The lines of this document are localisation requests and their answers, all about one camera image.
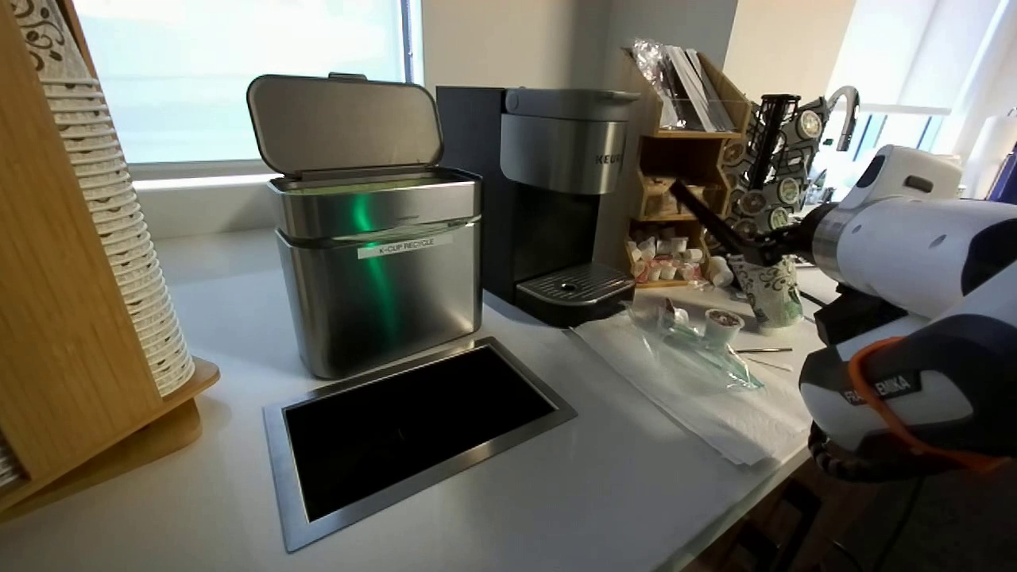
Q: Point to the wooden cup stack holder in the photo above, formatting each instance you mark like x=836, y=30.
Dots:
x=51, y=351

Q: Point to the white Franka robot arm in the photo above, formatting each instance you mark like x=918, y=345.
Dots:
x=924, y=255

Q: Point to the metal framed countertop chute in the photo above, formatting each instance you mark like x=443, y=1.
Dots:
x=416, y=423

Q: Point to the black silver coffee machine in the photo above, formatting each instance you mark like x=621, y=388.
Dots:
x=551, y=148

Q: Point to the clear bag with cutlery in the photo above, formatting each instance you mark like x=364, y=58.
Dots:
x=687, y=338

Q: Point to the wooden condiment organizer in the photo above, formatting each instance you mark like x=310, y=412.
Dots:
x=687, y=148

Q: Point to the large bright window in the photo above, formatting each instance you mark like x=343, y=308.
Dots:
x=234, y=73

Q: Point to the chrome faucet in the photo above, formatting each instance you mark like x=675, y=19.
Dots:
x=846, y=97

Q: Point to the stack of paper cups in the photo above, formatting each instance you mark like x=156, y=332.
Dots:
x=116, y=234

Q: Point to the clear plastic sheet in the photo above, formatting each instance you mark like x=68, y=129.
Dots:
x=678, y=415

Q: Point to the stainless steel lidded bin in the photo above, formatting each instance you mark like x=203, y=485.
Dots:
x=369, y=287

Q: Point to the clear wrapped cutlery packet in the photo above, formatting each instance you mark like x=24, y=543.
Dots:
x=672, y=81

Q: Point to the window with white blind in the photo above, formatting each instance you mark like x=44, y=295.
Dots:
x=924, y=64

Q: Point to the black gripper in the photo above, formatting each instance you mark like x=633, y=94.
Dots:
x=795, y=239

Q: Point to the thin stirrer stick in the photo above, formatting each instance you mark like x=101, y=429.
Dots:
x=765, y=349

